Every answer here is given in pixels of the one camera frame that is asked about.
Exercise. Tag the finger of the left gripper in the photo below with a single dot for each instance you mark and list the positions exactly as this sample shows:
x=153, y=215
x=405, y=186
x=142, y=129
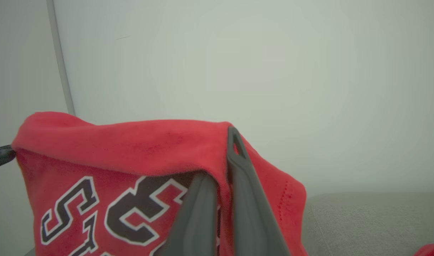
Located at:
x=0, y=156

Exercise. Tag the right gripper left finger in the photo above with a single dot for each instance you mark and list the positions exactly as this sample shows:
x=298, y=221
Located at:
x=199, y=227

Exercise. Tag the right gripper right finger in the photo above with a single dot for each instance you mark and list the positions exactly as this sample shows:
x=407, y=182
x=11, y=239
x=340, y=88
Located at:
x=252, y=213

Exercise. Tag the red jersey with black letters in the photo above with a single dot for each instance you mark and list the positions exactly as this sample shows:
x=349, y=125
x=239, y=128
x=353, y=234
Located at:
x=131, y=145

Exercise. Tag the plain red garment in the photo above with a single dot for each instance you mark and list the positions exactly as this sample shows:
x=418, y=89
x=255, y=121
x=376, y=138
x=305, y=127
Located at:
x=432, y=250

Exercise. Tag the grey metal corner trim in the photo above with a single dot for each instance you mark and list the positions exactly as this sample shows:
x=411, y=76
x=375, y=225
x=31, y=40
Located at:
x=62, y=60

